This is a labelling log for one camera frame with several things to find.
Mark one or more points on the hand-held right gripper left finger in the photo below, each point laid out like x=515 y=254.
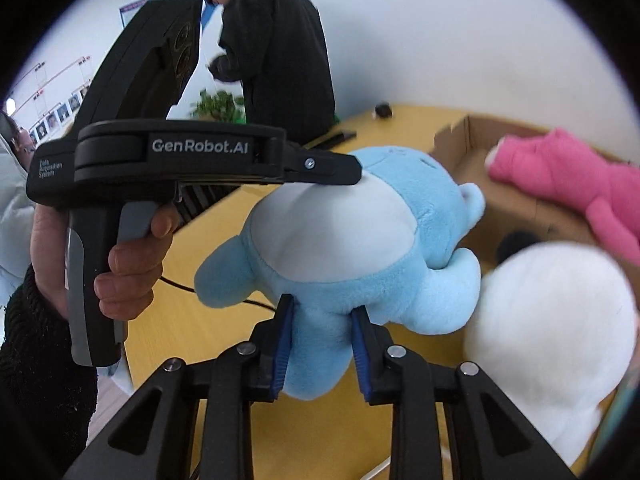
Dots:
x=284 y=345

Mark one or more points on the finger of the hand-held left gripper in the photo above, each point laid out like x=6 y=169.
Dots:
x=330 y=165

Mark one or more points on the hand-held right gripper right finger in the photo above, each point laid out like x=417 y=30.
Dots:
x=361 y=355

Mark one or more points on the blue and white plush toy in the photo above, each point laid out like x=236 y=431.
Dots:
x=350 y=240

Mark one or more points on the cardboard box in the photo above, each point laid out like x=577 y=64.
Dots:
x=465 y=160

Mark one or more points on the large white plush toy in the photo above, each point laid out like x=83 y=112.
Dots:
x=545 y=335

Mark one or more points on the pink plush toy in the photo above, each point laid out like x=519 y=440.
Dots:
x=565 y=170

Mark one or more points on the person's left forearm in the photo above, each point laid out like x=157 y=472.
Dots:
x=45 y=385

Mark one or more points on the person's left hand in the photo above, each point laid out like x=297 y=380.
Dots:
x=135 y=270

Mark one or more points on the black smartphone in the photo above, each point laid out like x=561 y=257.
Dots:
x=342 y=136

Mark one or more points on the small black round object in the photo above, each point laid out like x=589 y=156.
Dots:
x=383 y=110

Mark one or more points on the green potted plant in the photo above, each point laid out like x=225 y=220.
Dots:
x=217 y=105

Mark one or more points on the row of wall photos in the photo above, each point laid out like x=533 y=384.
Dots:
x=60 y=110

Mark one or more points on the blue framed wall notice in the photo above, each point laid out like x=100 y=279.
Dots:
x=131 y=7

